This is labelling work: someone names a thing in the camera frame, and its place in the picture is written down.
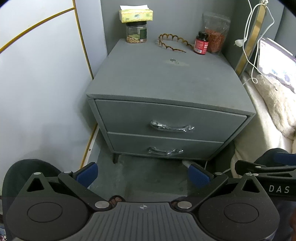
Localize grey headboard gold trim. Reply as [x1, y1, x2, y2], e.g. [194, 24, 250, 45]
[235, 0, 296, 77]

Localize yellow tissue box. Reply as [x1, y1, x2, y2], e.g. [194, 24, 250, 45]
[119, 4, 153, 24]

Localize person's dark trouser leg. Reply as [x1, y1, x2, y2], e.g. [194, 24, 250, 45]
[2, 159, 62, 197]

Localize clear pouch red contents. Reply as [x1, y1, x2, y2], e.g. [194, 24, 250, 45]
[203, 13, 231, 54]

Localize red supplement bottle black cap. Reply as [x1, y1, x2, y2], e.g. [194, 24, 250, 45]
[194, 31, 209, 55]

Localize brown wavy headband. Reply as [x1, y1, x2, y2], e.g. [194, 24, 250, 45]
[158, 34, 193, 53]

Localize lit tablet screen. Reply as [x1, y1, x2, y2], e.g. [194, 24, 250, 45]
[257, 37, 296, 91]

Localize cream fleece blanket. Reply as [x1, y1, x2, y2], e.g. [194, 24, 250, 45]
[254, 74, 296, 141]

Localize beige bed sheet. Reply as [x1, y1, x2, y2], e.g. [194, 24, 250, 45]
[231, 76, 296, 179]

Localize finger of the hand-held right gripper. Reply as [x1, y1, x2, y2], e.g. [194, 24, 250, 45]
[254, 148, 296, 165]
[234, 159, 296, 180]

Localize glass jar black lid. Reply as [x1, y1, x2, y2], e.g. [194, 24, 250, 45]
[126, 21, 148, 44]

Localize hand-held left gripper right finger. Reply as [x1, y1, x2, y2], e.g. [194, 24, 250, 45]
[174, 164, 263, 212]

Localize white charging cable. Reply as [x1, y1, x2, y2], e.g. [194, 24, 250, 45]
[235, 0, 275, 87]

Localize grey nightstand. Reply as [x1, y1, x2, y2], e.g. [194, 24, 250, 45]
[86, 38, 256, 164]

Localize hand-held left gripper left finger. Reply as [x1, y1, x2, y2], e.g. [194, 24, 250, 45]
[25, 162, 110, 212]

